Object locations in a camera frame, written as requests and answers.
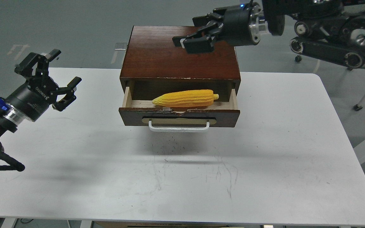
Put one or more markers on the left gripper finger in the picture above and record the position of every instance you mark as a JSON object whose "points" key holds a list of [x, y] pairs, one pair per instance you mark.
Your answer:
{"points": [[69, 93], [35, 69]]}

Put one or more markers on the wooden drawer with white handle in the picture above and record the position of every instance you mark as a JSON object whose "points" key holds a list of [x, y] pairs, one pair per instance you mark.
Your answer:
{"points": [[161, 119]]}

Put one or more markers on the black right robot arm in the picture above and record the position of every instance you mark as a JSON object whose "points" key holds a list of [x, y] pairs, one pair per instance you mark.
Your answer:
{"points": [[328, 30]]}

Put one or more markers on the dark wooden cabinet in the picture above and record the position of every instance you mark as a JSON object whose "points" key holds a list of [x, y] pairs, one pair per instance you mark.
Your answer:
{"points": [[151, 55]]}

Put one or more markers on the yellow corn cob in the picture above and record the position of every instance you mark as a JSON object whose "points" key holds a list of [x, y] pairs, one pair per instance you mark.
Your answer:
{"points": [[187, 99]]}

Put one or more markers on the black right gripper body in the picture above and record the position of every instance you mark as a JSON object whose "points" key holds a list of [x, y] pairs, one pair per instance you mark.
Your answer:
{"points": [[239, 24]]}

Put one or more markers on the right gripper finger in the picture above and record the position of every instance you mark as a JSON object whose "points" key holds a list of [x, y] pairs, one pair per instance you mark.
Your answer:
{"points": [[197, 40], [216, 16]]}

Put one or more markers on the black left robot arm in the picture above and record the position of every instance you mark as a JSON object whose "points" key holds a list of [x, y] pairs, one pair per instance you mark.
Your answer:
{"points": [[10, 118]]}

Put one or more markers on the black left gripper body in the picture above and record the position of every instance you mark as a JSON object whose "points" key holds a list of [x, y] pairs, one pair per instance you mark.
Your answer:
{"points": [[31, 103]]}

